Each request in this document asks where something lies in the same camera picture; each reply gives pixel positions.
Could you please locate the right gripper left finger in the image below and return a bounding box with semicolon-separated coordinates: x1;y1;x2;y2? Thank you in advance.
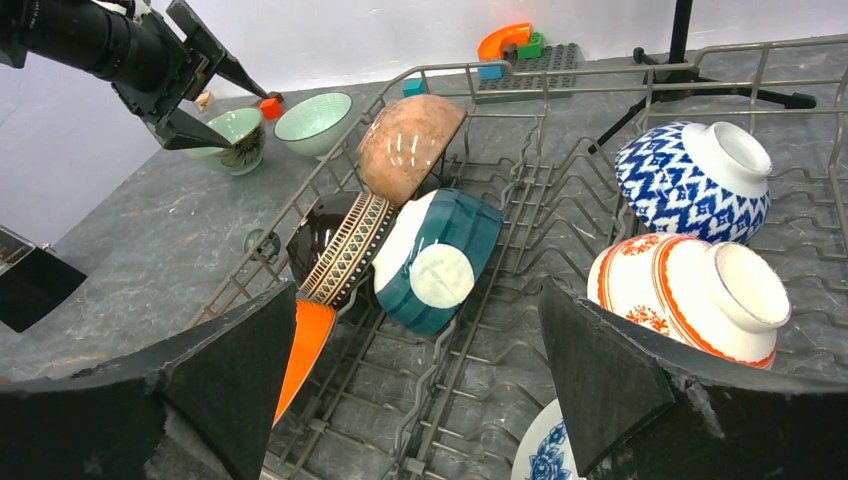
1;283;296;479

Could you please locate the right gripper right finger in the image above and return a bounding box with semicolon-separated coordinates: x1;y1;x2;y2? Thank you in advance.
538;278;847;479

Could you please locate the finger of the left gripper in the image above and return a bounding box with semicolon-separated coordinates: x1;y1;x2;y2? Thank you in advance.
166;0;268;100
152;108;232;150

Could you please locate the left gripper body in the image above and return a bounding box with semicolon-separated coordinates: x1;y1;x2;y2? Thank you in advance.
112;9;212;130

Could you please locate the mint green flower bowl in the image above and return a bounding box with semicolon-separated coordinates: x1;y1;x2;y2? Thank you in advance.
184;107;266;176

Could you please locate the orange bowl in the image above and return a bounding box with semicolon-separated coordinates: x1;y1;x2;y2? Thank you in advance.
272;298;337;426

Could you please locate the pale green ribbed bowl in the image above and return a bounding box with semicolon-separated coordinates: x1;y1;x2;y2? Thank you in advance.
274;92;353;160

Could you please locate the red and white bowl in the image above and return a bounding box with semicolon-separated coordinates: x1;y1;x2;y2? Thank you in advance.
586;233;792;369

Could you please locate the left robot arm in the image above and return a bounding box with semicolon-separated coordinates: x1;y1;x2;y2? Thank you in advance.
1;0;267;150

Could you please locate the wooden cube in corner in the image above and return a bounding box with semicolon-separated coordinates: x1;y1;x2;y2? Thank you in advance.
193;91;214;112

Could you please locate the red orange small block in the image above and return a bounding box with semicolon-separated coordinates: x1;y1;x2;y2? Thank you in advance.
258;98;284;121

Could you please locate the blue floral white bowl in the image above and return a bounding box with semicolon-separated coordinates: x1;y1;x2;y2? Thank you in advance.
510;399;583;480

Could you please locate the dark brown patterned bowl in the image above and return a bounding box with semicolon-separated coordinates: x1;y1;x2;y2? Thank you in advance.
286;191;397;309

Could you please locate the small teal cube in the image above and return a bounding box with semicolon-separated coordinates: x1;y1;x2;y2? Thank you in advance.
402;78;427;98

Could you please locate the pink speckled bowl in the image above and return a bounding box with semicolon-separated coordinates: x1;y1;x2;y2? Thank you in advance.
357;94;467;206

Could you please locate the blue zigzag pattern bowl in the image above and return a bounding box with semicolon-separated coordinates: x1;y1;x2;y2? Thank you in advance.
614;121;773;244

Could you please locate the teal and white bowl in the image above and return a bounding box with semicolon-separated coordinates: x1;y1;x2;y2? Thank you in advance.
372;188;503;336

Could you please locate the orange curved block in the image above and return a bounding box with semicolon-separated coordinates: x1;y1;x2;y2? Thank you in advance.
477;22;533;61

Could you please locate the green block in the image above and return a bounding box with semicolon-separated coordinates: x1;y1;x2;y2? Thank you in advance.
517;32;545;60

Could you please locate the black microphone tripod stand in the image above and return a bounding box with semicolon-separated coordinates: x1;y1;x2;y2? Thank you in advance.
597;0;817;146

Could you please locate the grey building block baseplate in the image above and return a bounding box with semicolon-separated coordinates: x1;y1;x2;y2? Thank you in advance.
476;43;584;104

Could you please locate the grey wire dish rack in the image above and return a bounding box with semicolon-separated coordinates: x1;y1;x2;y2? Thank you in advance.
197;35;847;479

